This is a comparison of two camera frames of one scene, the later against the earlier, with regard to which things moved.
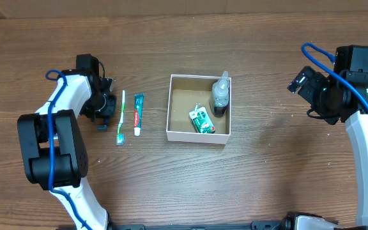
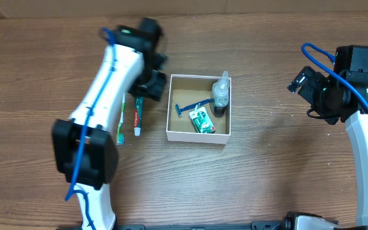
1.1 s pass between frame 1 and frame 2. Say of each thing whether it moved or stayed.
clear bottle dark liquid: stayed
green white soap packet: stayed
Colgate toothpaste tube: stayed
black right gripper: stayed
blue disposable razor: moved
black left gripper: moved
